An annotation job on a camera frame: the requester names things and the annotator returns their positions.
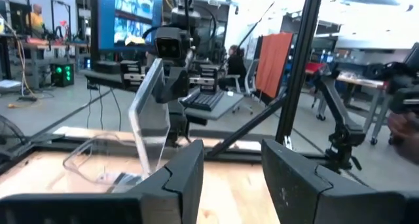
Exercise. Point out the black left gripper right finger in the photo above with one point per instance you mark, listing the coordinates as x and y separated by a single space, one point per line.
327 204

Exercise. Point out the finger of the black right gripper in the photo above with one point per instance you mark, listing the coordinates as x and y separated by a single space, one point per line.
158 94
178 86

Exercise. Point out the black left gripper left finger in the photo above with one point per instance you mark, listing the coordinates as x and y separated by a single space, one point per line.
98 211

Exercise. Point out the clear jewel case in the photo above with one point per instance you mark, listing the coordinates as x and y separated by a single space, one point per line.
149 125
126 181

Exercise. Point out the clear plastic bin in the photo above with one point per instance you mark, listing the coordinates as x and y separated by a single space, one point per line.
82 158

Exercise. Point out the black jointed monitor arm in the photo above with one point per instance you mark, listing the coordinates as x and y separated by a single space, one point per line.
340 129

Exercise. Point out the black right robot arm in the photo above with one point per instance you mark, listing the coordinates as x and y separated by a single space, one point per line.
185 16

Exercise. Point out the black backlit keyboard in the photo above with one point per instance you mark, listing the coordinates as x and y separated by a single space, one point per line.
203 101

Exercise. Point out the grey desk top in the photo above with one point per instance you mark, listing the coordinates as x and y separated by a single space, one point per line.
226 103

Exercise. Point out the person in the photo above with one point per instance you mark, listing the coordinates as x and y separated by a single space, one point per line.
236 65
36 21

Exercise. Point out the white office chair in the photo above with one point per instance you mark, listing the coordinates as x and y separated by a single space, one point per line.
248 80

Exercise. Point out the orange panel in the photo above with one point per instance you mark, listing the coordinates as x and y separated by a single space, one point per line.
273 63

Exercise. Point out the large display screen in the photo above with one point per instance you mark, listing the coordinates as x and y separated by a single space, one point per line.
131 21

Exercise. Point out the green-lit computer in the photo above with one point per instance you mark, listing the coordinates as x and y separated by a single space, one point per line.
62 75

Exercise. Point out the person's hand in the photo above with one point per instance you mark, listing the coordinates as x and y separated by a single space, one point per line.
404 132

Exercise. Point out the wooden workbench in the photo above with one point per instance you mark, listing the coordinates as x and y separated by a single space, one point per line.
357 81

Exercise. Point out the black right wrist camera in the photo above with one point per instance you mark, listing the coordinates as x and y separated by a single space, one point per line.
171 44

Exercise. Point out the black aluminium frame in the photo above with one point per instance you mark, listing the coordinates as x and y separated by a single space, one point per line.
299 70

